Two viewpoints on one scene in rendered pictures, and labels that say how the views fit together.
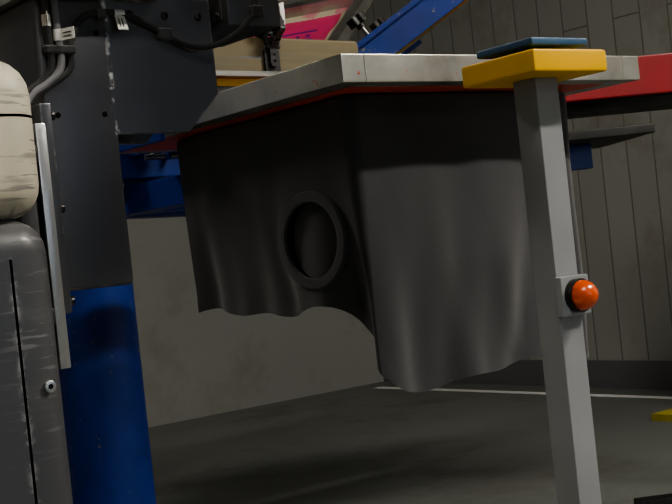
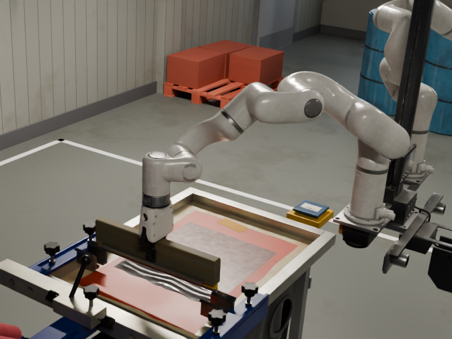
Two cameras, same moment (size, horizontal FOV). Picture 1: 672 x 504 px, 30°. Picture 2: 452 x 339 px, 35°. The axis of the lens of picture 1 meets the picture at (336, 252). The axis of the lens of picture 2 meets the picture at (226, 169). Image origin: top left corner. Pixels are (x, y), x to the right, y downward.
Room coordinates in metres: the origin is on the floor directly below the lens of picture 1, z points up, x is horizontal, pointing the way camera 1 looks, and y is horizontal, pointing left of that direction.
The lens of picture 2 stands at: (2.79, 1.72, 2.05)
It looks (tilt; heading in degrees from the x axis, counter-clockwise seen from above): 23 degrees down; 247
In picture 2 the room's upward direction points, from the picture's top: 4 degrees clockwise
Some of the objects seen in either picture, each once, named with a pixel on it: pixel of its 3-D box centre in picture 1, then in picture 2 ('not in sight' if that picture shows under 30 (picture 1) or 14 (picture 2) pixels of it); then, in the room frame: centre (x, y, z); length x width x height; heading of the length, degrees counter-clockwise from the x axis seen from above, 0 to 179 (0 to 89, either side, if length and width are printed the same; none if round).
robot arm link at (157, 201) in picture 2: not in sight; (154, 196); (2.29, 0.09, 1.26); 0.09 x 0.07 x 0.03; 36
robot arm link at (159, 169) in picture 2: not in sight; (171, 173); (2.25, 0.10, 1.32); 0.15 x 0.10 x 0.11; 177
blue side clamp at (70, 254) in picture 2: not in sight; (72, 259); (2.47, -0.12, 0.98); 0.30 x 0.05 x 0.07; 36
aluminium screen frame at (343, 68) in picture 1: (342, 109); (195, 258); (2.12, -0.04, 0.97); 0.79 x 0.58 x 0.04; 36
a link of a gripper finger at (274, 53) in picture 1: (274, 52); not in sight; (2.26, 0.07, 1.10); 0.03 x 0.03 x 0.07; 36
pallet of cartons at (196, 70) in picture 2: not in sight; (226, 72); (0.07, -4.76, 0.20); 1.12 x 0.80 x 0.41; 38
